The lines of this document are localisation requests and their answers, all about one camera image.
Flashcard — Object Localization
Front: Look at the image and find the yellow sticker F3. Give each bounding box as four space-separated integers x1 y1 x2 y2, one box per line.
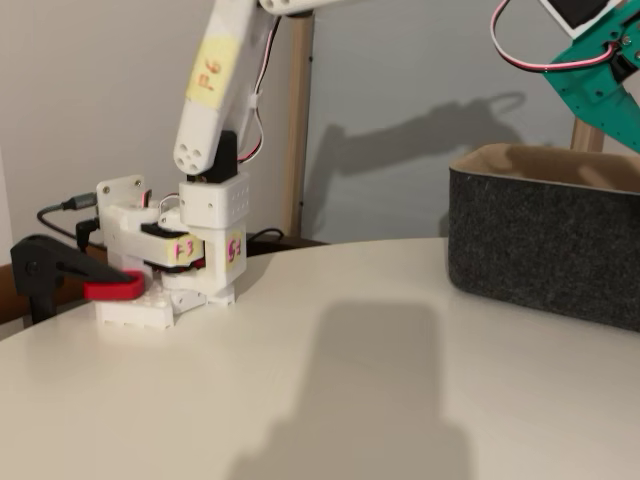
166 236 205 270

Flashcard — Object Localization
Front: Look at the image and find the light wooden post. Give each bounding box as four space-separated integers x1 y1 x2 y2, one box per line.
282 14 316 240
569 115 607 152

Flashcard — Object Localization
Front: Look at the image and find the yellow sticker F5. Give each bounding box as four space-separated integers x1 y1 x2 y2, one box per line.
224 228 247 275

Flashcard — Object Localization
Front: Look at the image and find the yellow sticker F6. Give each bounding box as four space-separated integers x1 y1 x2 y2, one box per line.
185 35 240 112

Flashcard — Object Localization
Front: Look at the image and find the servo cable on upper arm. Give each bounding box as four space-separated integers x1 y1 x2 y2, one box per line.
236 16 283 165

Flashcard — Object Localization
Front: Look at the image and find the black power plug cable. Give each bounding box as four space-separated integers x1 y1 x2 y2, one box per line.
74 218 105 252

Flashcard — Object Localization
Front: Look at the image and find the thin black cable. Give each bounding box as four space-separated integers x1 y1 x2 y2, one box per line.
244 227 287 250

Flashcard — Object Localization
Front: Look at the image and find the pale frosted panel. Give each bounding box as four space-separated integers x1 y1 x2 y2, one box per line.
302 0 596 246

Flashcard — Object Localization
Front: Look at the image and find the dark grey felt basket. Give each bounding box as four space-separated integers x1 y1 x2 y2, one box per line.
447 143 640 334

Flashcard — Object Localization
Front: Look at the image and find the black clamp with red pad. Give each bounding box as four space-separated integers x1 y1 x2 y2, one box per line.
9 234 147 325

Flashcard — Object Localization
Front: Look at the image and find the grey usb cable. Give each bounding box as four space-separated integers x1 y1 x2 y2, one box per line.
35 192 98 242

